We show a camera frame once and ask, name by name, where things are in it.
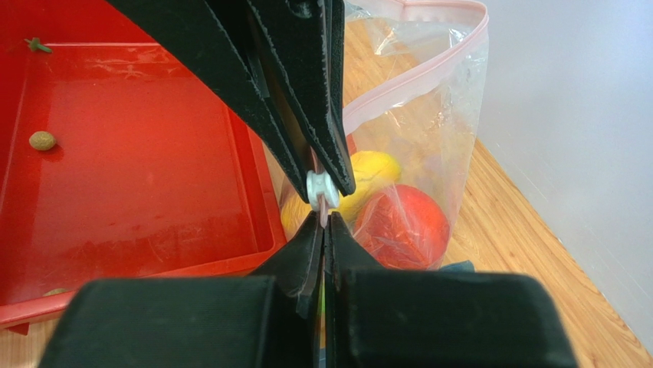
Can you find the red yellow apple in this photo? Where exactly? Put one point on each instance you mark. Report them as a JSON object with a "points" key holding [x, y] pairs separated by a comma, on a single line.
{"points": [[403, 228]]}

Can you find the red plastic tray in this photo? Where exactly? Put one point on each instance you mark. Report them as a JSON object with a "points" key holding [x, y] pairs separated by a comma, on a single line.
{"points": [[152, 174]]}

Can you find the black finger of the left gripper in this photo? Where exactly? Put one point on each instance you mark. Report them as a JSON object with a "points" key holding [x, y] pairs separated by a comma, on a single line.
{"points": [[214, 40], [300, 49]]}

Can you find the yellow mango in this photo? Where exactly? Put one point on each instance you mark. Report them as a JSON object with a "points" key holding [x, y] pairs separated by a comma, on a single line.
{"points": [[373, 171]]}

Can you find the small green stem piece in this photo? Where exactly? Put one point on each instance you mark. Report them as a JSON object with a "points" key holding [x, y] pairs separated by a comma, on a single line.
{"points": [[35, 45]]}

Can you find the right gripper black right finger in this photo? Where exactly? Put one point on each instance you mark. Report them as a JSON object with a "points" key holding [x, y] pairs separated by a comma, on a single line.
{"points": [[379, 317]]}

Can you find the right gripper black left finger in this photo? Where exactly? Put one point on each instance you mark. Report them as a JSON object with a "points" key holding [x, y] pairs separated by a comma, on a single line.
{"points": [[267, 318]]}

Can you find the clear zip top bag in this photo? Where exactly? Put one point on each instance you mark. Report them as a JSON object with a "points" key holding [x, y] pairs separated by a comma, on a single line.
{"points": [[414, 76]]}

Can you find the small brown nut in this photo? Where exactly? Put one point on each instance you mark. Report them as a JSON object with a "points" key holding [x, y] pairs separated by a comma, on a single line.
{"points": [[55, 291], [42, 141]]}

